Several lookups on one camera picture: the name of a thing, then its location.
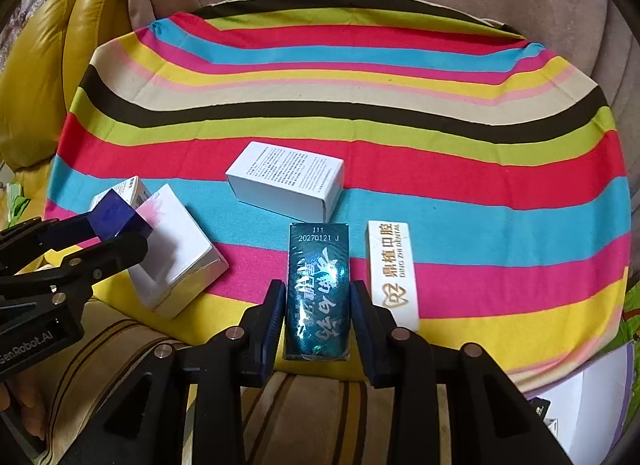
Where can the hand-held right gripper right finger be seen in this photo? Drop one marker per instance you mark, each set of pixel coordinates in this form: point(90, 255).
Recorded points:
point(364, 335)

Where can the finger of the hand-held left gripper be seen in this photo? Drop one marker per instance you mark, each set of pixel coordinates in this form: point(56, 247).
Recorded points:
point(50, 235)
point(100, 257)

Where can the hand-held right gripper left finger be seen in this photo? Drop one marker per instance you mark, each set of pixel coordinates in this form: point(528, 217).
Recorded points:
point(272, 330)

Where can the small blue and white box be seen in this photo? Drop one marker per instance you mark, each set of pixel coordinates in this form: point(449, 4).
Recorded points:
point(120, 210)

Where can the teal glossy box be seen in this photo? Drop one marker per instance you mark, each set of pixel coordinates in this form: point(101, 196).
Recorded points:
point(316, 295)

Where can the large white cardboard box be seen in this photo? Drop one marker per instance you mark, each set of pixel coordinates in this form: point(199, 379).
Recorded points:
point(175, 255)

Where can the purple cardboard storage box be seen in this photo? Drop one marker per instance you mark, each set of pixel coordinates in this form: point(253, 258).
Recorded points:
point(590, 395)

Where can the person's left hand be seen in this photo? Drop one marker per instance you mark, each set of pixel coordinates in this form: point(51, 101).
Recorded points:
point(22, 405)

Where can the white box with gold print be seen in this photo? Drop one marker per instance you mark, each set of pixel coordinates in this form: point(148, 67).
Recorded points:
point(392, 275)

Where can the brown striped plush blanket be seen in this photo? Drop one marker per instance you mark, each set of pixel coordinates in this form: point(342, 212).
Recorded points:
point(310, 420)

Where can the white rectangular box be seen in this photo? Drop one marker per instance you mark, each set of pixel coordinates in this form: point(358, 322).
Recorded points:
point(285, 180)

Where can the yellow leather cushion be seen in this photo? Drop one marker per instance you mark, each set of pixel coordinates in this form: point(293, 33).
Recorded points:
point(45, 70)

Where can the rainbow striped cloth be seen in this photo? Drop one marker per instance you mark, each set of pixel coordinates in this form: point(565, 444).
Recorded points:
point(350, 110)

